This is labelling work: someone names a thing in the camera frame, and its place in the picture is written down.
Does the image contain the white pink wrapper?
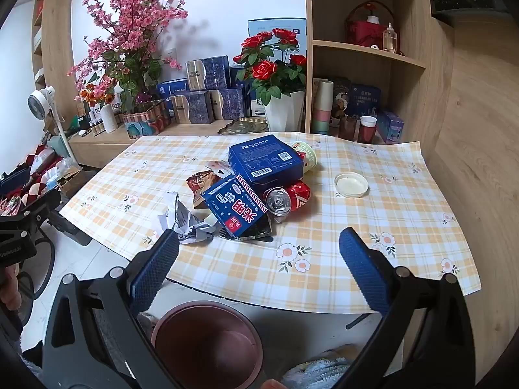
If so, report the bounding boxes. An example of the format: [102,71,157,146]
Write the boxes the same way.
[204,160,232,179]

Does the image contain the flat blue box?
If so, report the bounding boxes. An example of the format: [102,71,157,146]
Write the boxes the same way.
[157,78,189,100]

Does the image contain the stack of pastel cups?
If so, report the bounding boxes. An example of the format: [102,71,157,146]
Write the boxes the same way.
[311,79,334,134]

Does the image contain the decorated metal tin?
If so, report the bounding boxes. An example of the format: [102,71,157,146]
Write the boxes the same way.
[122,100,172,139]

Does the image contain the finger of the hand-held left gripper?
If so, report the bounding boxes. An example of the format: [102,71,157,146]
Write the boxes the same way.
[19,190,61,228]

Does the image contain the blue printed box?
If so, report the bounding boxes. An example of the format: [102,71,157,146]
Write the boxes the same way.
[351,83,382,117]

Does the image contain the red paper cup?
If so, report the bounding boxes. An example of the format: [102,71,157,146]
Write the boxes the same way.
[359,115,379,143]

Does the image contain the black folding table frame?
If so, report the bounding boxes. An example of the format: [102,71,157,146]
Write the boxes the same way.
[345,314,374,330]

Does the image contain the small light blue box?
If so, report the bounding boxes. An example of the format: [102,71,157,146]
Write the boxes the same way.
[379,109,406,145]

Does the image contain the blue white milk carton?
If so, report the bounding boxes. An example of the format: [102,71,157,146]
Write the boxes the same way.
[200,173,270,239]

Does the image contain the low wooden cabinet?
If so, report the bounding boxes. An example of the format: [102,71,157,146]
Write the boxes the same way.
[67,119,309,169]

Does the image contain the white standing fan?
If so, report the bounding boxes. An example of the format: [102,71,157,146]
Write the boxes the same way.
[28,86,78,160]

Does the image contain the brown plastic bin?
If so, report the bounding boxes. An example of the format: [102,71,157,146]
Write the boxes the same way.
[153,301,264,389]

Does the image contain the brown drinking glass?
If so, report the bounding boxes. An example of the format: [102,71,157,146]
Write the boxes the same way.
[338,114,358,141]

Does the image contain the white paper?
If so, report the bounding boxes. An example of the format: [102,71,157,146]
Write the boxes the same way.
[157,192,222,244]

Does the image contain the red soda can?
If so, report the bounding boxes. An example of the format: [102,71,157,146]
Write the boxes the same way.
[263,180,312,224]

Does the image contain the dark blue cardboard box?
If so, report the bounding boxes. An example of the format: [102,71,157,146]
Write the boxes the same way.
[228,134,306,184]

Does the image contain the white faceted flower pot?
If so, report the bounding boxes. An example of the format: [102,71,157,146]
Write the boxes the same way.
[263,91,306,132]

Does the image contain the gold leaf-shaped plate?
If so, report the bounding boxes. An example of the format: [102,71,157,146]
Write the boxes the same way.
[218,117,268,135]

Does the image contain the small white blue box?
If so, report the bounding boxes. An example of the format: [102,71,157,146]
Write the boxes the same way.
[250,89,268,117]

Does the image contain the dark illustrated box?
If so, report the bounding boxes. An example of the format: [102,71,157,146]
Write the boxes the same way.
[332,77,353,119]

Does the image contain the pile of bags and packets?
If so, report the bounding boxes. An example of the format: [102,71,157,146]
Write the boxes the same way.
[0,142,82,215]

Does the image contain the tall blue white box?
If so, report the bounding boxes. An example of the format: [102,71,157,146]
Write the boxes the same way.
[247,18,307,57]

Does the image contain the red artificial rose plant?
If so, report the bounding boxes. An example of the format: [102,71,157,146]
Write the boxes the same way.
[233,28,309,106]

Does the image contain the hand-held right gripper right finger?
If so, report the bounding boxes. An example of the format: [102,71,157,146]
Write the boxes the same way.
[339,228,476,389]

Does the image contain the white round plastic lid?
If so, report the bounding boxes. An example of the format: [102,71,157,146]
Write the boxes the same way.
[334,172,369,199]

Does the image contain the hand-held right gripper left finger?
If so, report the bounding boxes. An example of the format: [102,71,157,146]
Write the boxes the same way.
[41,229,181,389]

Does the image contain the orange artificial flowers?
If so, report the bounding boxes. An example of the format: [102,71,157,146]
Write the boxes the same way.
[75,83,116,108]

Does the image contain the wooden shelf unit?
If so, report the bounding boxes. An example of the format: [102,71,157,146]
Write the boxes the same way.
[304,0,455,144]

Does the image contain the wooden bookcase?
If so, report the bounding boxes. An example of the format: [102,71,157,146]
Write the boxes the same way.
[31,0,76,130]

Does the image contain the instant noodle cup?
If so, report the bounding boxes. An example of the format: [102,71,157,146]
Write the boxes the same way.
[290,140,320,175]

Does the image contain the clear glass bottle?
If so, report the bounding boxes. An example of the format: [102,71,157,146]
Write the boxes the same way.
[382,22,397,53]

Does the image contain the orange checked floral tablecloth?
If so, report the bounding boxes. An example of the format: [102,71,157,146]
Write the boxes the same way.
[59,131,482,314]

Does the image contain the person's left hand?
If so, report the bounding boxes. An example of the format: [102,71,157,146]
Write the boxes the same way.
[0,263,22,309]

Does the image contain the pink artificial blossom arrangement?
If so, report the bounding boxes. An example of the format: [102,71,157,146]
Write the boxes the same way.
[72,0,189,114]

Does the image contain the brown snack bag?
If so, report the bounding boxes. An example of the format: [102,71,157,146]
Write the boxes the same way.
[187,170,228,210]

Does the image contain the red gift basket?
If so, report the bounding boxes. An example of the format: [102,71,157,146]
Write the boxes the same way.
[345,3,402,55]

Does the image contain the black packet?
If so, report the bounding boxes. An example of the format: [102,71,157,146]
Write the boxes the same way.
[221,213,273,243]

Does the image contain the white ribbed vase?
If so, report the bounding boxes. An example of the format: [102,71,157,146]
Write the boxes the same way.
[99,103,118,134]

